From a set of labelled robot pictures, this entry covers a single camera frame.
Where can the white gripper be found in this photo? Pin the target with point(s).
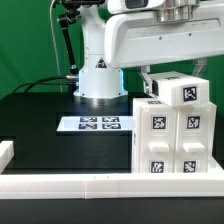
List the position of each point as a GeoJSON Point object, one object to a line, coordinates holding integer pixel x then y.
{"type": "Point", "coordinates": [141, 33]}

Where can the white cabinet top block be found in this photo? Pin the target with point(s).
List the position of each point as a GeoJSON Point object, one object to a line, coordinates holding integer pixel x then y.
{"type": "Point", "coordinates": [178, 89]}

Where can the white cabinet door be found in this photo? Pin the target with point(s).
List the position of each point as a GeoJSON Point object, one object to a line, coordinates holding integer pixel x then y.
{"type": "Point", "coordinates": [157, 139]}
{"type": "Point", "coordinates": [194, 137]}

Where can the white cabinet body box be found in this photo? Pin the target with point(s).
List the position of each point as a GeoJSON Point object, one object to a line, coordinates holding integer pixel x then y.
{"type": "Point", "coordinates": [138, 105]}

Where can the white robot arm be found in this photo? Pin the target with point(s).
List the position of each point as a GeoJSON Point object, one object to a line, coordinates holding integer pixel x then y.
{"type": "Point", "coordinates": [99, 82]}

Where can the white U-shaped obstacle fence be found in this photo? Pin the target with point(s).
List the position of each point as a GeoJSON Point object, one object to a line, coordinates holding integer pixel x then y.
{"type": "Point", "coordinates": [89, 186]}

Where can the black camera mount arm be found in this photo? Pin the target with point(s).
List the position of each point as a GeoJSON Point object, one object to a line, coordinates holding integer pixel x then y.
{"type": "Point", "coordinates": [65, 20]}

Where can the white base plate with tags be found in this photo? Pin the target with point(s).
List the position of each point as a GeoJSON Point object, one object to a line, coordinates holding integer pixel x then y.
{"type": "Point", "coordinates": [94, 123]}

